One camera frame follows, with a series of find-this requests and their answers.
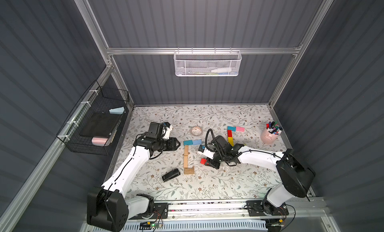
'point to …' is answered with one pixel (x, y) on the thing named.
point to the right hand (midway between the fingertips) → (206, 161)
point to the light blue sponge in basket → (117, 111)
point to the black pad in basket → (100, 124)
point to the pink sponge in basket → (99, 141)
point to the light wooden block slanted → (185, 160)
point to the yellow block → (230, 141)
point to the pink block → (240, 129)
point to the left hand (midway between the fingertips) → (177, 145)
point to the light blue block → (197, 142)
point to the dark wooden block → (189, 171)
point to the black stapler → (171, 175)
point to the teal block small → (231, 128)
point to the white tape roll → (196, 130)
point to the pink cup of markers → (270, 135)
